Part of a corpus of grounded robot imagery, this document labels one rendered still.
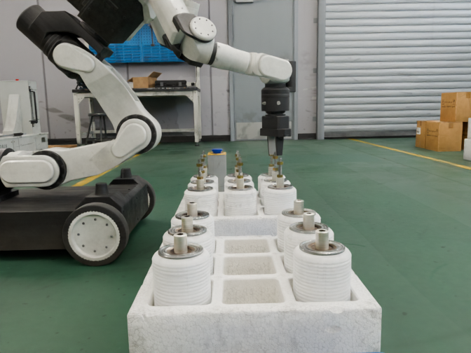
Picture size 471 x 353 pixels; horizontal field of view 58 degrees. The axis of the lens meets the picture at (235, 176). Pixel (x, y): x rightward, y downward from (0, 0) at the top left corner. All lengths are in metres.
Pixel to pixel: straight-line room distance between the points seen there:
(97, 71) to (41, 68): 5.35
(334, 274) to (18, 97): 4.39
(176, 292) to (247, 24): 5.90
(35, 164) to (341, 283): 1.19
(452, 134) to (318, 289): 4.25
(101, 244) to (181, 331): 0.77
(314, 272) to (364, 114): 5.96
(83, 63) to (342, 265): 1.15
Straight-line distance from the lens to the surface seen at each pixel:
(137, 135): 1.51
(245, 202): 1.22
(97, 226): 1.41
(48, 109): 6.85
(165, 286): 0.70
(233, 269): 0.91
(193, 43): 1.26
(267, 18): 6.49
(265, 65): 1.29
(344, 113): 6.52
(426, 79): 6.94
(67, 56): 1.59
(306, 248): 0.72
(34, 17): 1.68
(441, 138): 4.84
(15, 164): 1.66
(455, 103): 4.90
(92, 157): 1.61
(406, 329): 1.06
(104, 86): 1.57
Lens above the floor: 0.49
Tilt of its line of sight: 9 degrees down
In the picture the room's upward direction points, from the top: 1 degrees counter-clockwise
